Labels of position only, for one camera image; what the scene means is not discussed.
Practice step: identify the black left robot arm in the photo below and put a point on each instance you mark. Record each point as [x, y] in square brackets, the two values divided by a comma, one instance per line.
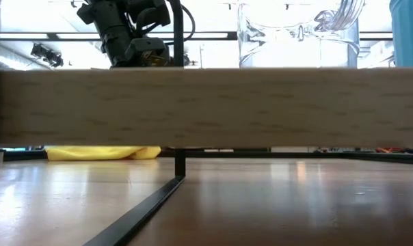
[152, 13]

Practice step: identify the blue plastic mug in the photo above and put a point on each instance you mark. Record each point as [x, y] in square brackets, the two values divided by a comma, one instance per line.
[410, 34]

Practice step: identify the black horizontal crossbar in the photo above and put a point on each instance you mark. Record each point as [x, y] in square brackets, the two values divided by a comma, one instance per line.
[232, 35]

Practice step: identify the yellow cloth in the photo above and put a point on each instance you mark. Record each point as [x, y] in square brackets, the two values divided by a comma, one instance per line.
[100, 153]

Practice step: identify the wooden shelf board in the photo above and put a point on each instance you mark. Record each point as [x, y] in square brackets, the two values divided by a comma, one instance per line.
[210, 107]

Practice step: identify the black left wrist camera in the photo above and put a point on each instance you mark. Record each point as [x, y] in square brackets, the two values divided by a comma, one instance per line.
[148, 48]

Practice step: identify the clear glass mug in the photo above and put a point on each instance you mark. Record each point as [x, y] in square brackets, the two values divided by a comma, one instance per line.
[247, 34]

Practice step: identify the black shelf support frame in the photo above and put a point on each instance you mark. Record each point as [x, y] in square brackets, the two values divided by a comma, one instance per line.
[141, 212]

